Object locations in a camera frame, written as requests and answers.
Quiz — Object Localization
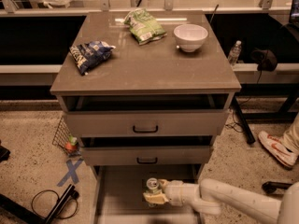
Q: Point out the green soda can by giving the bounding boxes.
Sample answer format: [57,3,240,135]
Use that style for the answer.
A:
[143,177,162,206]

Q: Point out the black chair caster leg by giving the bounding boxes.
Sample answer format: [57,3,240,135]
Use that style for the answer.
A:
[262,181,291,194]

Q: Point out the blue chip bag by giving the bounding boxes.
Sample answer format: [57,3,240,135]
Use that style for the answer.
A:
[69,41,115,76]

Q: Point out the bottom open drawer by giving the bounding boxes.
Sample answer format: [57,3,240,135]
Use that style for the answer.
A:
[91,165,206,224]

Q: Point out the grey drawer cabinet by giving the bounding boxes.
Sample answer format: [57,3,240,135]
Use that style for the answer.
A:
[51,11,240,221]

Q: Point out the middle grey drawer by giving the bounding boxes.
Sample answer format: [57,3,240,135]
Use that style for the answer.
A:
[81,146,212,166]

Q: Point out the black floor cable loop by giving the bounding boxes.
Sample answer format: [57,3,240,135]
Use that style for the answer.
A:
[31,189,79,220]

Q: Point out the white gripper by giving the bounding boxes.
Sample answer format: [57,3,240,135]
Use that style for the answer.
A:
[143,179,201,207]

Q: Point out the white bowl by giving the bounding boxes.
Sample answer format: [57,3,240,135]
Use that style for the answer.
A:
[174,24,208,52]

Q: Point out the black headphones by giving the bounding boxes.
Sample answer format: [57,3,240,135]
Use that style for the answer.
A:
[250,49,278,72]

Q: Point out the grey drawer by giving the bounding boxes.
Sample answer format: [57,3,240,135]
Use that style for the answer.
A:
[81,146,212,166]
[64,111,228,137]

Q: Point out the wire mesh basket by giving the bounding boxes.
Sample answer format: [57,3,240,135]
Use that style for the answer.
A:
[52,118,80,157]

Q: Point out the top grey drawer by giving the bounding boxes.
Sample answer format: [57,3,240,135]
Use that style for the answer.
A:
[64,111,228,137]

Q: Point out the black stand leg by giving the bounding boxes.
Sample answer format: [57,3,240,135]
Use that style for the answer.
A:
[0,185,79,224]

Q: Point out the green chip bag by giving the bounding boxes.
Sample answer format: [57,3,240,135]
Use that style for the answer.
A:
[123,8,167,45]

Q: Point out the beige trouser leg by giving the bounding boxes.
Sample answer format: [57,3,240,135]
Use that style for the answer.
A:
[282,113,299,155]

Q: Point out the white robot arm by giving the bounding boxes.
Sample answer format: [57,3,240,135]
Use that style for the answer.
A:
[143,178,299,224]

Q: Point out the clear water bottle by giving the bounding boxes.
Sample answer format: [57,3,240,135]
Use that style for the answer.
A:
[228,40,242,65]

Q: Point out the white red sneaker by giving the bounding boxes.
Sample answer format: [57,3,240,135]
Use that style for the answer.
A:
[258,131,298,169]

